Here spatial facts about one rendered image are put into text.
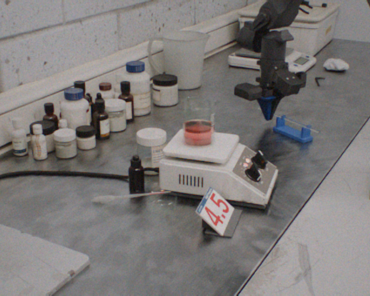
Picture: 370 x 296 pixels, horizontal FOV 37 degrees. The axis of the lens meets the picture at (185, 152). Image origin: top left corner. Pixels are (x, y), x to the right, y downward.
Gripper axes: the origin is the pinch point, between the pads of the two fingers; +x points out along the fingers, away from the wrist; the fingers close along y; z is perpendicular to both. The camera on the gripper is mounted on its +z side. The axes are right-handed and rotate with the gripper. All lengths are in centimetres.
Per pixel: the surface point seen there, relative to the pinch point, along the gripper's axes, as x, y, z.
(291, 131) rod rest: 3.7, -0.3, 8.0
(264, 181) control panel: 0.9, -27.1, 26.6
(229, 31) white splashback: -1, 46, -68
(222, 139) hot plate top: -4.3, -28.8, 16.6
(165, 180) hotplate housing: 1.2, -41.1, 15.5
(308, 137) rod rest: 3.7, -0.1, 13.0
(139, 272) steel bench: 4, -57, 32
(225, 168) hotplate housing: -2.5, -34.1, 23.9
